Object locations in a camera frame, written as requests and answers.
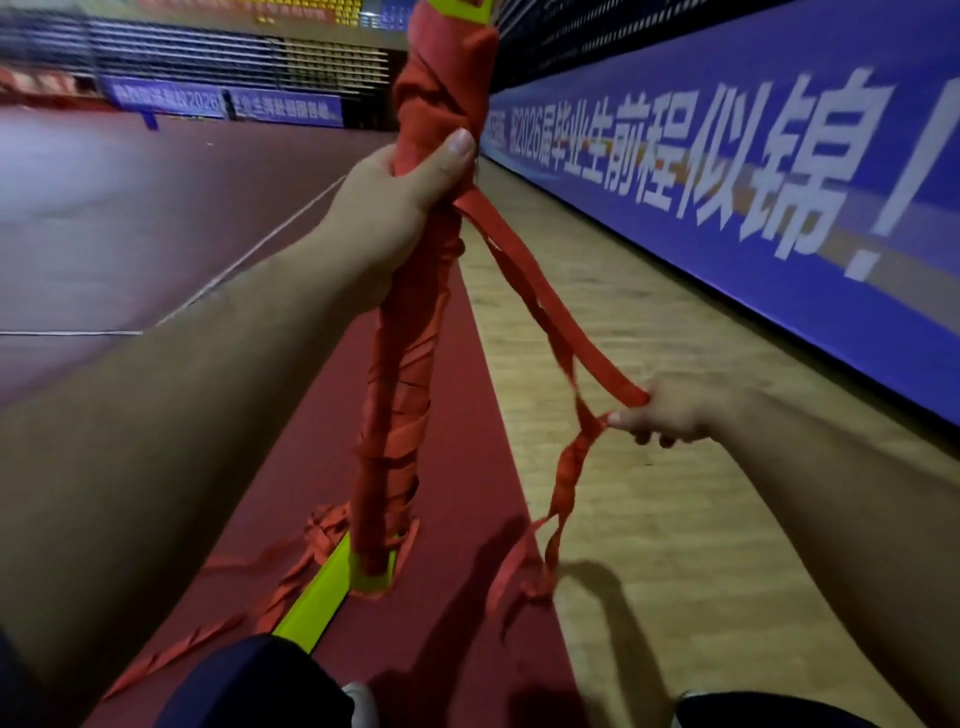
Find person's left forearm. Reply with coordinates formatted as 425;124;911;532
0;224;363;728

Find blue stadium seats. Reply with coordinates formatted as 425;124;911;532
359;0;418;33

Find person's right forearm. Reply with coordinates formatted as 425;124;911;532
708;388;960;728

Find black right trouser leg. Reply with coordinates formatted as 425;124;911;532
673;691;880;728

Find rows of bleacher seats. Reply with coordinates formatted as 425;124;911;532
0;11;393;95

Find low red barrier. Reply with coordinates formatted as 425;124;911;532
0;65;115;112

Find dark left sleeve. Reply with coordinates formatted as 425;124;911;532
0;628;43;728

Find long red banner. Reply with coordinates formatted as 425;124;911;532
134;0;336;24

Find person's left hand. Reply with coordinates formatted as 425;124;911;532
314;127;478;316

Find yellow stadium seats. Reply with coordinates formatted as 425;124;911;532
251;0;363;28

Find blue banner with white print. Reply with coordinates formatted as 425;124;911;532
224;86;345;129
101;74;226;120

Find dark retracted bleacher stand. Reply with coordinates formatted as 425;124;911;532
491;0;789;93

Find black trouser leg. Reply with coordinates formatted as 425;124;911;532
673;691;880;728
153;635;355;728

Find person's right hand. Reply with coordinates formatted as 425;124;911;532
605;374;744;450

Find white left shoe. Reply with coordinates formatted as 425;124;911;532
341;680;381;728

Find black left trouser leg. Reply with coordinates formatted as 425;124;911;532
153;635;355;728

